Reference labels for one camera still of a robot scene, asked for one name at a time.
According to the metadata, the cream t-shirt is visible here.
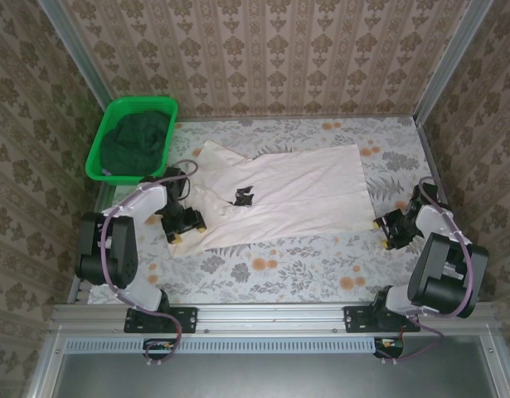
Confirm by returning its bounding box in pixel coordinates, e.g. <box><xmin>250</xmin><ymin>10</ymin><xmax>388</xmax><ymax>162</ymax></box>
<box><xmin>171</xmin><ymin>139</ymin><xmax>374</xmax><ymax>259</ymax></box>

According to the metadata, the floral table mat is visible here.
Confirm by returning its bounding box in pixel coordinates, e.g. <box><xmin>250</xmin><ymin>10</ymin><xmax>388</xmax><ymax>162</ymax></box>
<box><xmin>88</xmin><ymin>118</ymin><xmax>474</xmax><ymax>306</ymax></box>

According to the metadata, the dark green t-shirt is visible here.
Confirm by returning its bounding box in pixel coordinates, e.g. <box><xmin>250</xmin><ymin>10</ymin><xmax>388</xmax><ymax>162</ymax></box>
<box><xmin>100</xmin><ymin>108</ymin><xmax>172</xmax><ymax>177</ymax></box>

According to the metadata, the green plastic basket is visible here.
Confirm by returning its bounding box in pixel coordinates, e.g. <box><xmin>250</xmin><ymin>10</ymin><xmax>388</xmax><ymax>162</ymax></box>
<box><xmin>85</xmin><ymin>95</ymin><xmax>179</xmax><ymax>184</ymax></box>

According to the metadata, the grey metal panel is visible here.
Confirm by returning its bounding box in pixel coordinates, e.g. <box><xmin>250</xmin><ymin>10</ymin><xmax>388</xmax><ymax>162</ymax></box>
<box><xmin>26</xmin><ymin>331</ymin><xmax>510</xmax><ymax>398</ymax></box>

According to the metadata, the aluminium table side rail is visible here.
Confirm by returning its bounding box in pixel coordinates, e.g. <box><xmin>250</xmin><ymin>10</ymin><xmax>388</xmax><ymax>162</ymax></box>
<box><xmin>66</xmin><ymin>182</ymin><xmax>114</xmax><ymax>306</ymax></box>
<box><xmin>414</xmin><ymin>117</ymin><xmax>486</xmax><ymax>304</ymax></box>

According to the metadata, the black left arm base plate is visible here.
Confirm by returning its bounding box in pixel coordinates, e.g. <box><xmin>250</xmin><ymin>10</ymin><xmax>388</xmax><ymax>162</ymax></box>
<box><xmin>124</xmin><ymin>305</ymin><xmax>198</xmax><ymax>334</ymax></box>

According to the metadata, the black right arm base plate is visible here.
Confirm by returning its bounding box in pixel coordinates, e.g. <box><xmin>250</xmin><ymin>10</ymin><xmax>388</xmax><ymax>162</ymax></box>
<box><xmin>342</xmin><ymin>305</ymin><xmax>421</xmax><ymax>334</ymax></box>

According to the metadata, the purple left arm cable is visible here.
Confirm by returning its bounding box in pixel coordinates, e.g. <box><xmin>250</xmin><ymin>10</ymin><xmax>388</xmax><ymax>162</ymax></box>
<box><xmin>97</xmin><ymin>159</ymin><xmax>200</xmax><ymax>368</ymax></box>

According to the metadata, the black cable port with wires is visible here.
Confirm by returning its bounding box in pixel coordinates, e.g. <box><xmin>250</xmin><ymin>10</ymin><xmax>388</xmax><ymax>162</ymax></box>
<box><xmin>143</xmin><ymin>337</ymin><xmax>177</xmax><ymax>361</ymax></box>
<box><xmin>373</xmin><ymin>336</ymin><xmax>406</xmax><ymax>360</ymax></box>

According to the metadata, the long aluminium mounting rail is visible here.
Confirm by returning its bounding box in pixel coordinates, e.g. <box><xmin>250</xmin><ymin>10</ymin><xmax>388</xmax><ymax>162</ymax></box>
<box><xmin>46</xmin><ymin>302</ymin><xmax>498</xmax><ymax>335</ymax></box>

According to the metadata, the white slotted cable duct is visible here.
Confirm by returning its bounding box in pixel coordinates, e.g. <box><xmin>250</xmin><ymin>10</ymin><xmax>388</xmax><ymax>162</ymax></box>
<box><xmin>66</xmin><ymin>336</ymin><xmax>382</xmax><ymax>355</ymax></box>

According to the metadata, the aluminium frame post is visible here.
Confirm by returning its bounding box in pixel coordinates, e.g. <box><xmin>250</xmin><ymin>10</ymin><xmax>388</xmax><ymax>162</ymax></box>
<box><xmin>412</xmin><ymin>0</ymin><xmax>495</xmax><ymax>124</ymax></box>
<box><xmin>37</xmin><ymin>0</ymin><xmax>115</xmax><ymax>113</ymax></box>

